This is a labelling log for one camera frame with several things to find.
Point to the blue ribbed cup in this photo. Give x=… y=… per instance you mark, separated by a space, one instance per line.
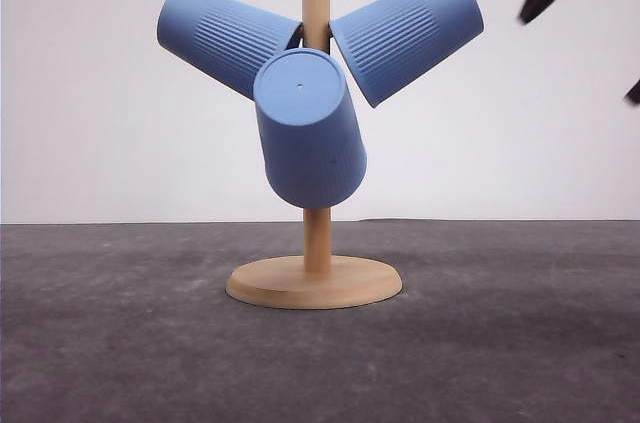
x=312 y=134
x=226 y=39
x=388 y=44

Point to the blue ribbed cup front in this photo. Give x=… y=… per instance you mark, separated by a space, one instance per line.
x=312 y=134

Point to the wooden cup tree stand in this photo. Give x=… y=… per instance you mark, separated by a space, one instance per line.
x=317 y=280

